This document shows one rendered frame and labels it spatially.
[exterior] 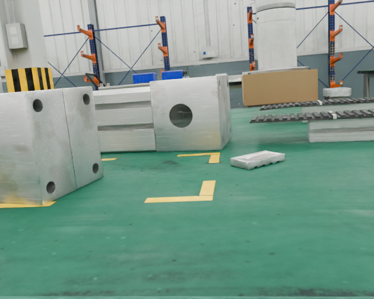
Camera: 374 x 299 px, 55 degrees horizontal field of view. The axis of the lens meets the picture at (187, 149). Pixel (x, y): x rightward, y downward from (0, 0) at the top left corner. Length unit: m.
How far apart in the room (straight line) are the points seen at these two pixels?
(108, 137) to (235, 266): 0.36
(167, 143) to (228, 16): 7.90
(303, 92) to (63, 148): 0.88
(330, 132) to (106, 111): 0.30
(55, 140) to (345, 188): 0.24
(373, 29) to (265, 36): 7.63
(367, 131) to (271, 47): 0.70
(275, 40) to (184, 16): 7.31
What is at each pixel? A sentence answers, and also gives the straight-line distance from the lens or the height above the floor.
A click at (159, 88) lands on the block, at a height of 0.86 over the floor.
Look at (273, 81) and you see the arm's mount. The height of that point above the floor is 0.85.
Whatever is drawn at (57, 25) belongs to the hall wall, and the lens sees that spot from 9.24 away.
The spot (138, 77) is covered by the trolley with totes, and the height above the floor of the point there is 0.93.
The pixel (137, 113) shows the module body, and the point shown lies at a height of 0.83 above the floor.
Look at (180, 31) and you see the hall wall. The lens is 8.38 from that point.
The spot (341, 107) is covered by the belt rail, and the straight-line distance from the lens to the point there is 0.68.
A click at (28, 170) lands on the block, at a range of 0.33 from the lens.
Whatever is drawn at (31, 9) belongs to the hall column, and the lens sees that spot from 3.99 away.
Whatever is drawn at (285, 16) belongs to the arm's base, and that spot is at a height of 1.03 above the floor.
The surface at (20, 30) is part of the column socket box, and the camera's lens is 3.95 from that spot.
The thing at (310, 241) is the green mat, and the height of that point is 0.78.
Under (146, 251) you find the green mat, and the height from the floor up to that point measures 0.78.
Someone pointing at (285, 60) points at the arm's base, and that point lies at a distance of 1.16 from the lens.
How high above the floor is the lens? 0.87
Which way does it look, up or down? 11 degrees down
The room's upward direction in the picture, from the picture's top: 5 degrees counter-clockwise
